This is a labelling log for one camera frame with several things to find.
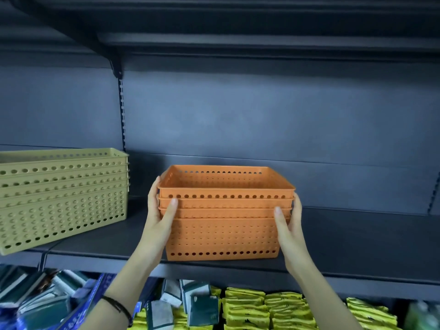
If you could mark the person's right hand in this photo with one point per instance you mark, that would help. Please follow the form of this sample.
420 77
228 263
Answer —
294 244

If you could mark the person's left hand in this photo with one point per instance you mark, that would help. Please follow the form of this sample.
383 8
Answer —
154 237

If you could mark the dark grey metal shelf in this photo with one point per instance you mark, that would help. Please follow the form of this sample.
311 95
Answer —
20 259
343 237

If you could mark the yellow basket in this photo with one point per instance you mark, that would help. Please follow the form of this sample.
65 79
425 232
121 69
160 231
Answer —
68 160
68 182
68 173
68 190
51 226

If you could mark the person's left forearm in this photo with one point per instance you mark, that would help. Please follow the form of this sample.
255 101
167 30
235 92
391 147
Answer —
123 292

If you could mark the person's right forearm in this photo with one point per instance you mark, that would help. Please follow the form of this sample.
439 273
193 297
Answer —
323 299

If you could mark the slotted metal shelf upright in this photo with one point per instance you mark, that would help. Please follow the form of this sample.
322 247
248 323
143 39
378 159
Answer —
433 192
122 116

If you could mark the ribbed dark shelf board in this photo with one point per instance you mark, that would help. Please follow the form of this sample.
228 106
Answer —
257 17
41 44

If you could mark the pile of yellow packets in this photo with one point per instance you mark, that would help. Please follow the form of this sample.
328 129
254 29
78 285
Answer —
247 305

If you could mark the black wrist band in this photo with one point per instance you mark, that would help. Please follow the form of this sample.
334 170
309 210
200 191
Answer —
118 305

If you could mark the pile of dark green boxes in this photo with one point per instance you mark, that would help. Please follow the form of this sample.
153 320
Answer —
202 305

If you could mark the pile of blue boxes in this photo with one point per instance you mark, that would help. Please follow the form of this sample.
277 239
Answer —
86 305

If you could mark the dark grey shelving back panel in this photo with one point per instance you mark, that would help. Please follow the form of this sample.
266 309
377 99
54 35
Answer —
58 106
275 116

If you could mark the green wrapped goods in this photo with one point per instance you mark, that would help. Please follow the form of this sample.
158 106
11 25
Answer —
422 316

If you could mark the black shelf bracket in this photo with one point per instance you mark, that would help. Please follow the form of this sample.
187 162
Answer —
117 66

